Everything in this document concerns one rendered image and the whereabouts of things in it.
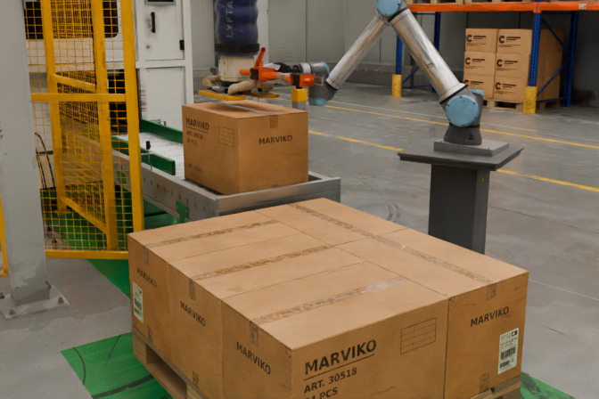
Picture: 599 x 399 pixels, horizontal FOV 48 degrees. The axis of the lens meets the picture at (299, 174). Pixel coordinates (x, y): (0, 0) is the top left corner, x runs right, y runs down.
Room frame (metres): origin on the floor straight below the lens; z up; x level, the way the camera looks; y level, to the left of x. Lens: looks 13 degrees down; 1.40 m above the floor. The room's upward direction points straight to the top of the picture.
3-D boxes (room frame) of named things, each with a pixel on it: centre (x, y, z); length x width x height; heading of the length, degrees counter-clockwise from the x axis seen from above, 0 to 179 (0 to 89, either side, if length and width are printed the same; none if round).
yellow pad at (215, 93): (3.41, 0.40, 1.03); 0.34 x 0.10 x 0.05; 33
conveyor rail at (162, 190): (3.91, 1.02, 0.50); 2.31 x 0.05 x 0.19; 35
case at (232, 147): (3.45, 0.29, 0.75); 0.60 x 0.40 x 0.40; 35
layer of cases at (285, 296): (2.42, -0.05, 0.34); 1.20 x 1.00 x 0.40; 35
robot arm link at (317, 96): (3.43, -0.09, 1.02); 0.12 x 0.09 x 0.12; 162
